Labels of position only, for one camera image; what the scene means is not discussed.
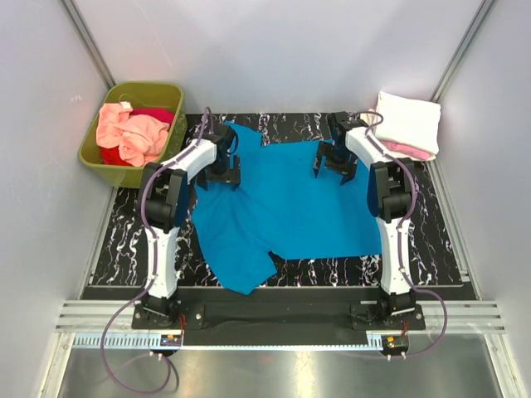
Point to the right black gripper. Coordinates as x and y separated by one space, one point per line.
348 166

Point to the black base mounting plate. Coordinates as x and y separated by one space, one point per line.
323 313

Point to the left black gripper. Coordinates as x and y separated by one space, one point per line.
229 176

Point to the blue t shirt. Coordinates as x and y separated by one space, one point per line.
281 208

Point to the aluminium cable duct rail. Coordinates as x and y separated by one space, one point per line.
165 341

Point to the aluminium frame post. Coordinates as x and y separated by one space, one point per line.
465 44
88 41

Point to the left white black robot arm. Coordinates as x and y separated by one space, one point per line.
163 207

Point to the black marble pattern mat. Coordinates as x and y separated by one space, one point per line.
122 260

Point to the pink folded t shirt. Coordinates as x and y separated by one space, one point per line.
410 151

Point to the cream folded t shirt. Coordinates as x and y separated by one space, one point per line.
372 119

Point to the left aluminium frame post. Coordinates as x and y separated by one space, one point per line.
88 41

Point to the salmon pink t shirt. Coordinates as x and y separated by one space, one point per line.
128 134

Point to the red t shirt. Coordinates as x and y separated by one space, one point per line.
155 114

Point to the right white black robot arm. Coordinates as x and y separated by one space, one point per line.
391 197

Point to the right aluminium frame post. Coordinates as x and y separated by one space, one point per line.
465 44

